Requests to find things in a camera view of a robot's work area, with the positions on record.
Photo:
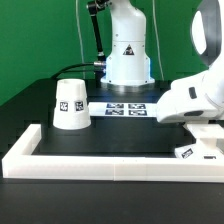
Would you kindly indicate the white lamp shade hood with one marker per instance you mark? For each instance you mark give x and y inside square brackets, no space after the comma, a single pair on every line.
[71,111]

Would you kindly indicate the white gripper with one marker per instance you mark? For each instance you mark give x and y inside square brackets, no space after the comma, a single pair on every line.
[193,99]

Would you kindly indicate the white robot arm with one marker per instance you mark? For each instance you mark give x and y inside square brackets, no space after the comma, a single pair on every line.
[128,66]

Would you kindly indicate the white lamp base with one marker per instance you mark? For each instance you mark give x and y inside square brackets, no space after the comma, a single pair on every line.
[205,147]

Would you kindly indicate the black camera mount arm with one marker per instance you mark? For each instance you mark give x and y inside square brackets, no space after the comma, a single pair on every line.
[93,7]

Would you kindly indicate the white U-shaped frame barrier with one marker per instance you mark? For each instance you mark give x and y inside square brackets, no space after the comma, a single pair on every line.
[21,162]

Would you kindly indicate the white marker tag sheet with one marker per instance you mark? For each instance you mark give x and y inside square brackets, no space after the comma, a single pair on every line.
[110,109]

